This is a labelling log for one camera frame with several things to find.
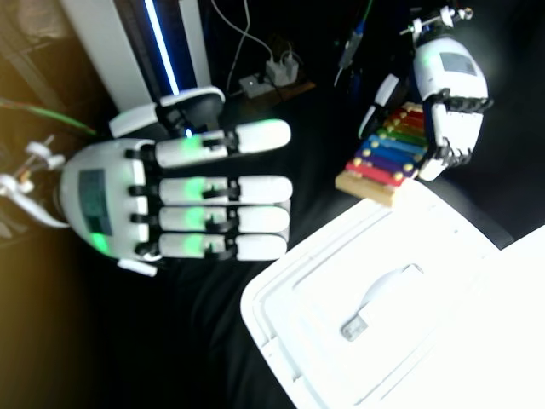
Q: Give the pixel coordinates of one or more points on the rainbow toy xylophone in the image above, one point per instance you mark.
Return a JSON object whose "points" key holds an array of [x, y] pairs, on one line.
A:
{"points": [[383, 166]]}

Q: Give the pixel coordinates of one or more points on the white power strip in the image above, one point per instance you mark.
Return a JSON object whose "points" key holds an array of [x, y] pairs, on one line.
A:
{"points": [[254, 84]]}

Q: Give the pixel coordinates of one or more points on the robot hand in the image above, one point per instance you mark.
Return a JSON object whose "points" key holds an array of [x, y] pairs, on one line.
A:
{"points": [[430, 72], [72, 191]]}

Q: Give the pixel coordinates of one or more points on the black table cloth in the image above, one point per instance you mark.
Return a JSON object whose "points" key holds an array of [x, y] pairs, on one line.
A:
{"points": [[191, 341]]}

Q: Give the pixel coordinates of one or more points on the white plug adapter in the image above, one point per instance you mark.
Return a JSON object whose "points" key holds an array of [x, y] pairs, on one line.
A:
{"points": [[281, 70]]}

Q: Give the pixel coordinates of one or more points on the brown wooden board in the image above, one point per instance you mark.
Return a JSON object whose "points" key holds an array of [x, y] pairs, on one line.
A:
{"points": [[294, 91]]}

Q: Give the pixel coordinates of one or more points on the white column with blue light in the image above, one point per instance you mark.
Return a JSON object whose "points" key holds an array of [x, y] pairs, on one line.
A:
{"points": [[106, 51]]}

